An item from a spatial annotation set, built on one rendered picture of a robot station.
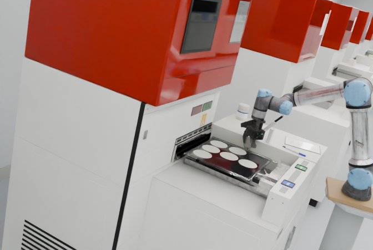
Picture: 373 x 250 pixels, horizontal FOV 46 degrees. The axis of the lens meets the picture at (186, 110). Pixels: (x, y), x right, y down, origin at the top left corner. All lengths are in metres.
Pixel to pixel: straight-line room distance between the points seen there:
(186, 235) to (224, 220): 0.22
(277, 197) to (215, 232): 0.33
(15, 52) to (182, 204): 1.75
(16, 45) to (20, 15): 0.20
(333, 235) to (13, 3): 2.43
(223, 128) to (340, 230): 0.84
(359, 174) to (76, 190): 1.35
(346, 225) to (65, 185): 1.46
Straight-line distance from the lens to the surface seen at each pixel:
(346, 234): 2.57
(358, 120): 2.25
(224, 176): 2.24
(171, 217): 2.13
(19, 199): 2.44
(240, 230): 1.99
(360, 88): 2.19
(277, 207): 1.96
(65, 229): 2.27
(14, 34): 3.23
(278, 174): 2.35
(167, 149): 2.13
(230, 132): 2.54
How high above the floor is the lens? 1.75
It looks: 17 degrees down
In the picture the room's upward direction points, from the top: 13 degrees clockwise
